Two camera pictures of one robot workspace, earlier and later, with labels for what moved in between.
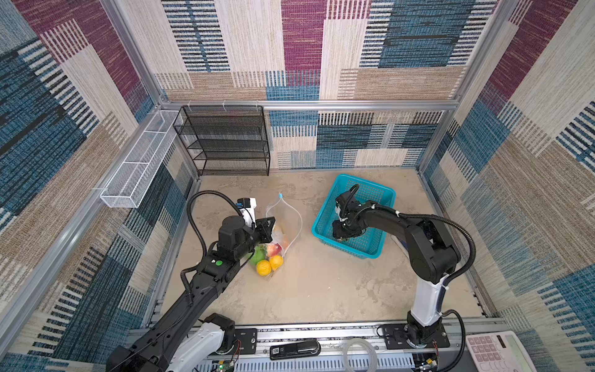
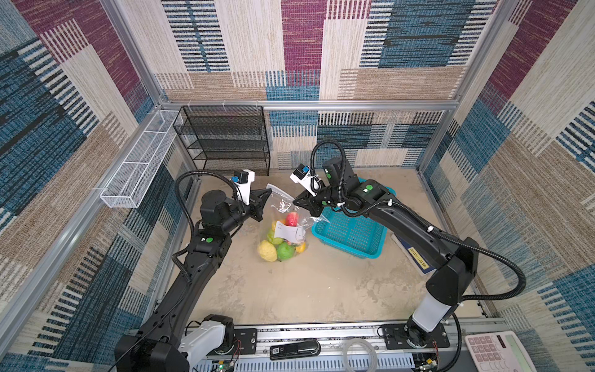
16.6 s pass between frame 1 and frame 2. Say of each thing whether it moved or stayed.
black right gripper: moved
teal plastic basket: stayed
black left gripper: moved
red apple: moved
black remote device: stayed
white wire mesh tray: stayed
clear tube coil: stayed
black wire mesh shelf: stayed
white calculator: stayed
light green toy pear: moved
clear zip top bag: moved
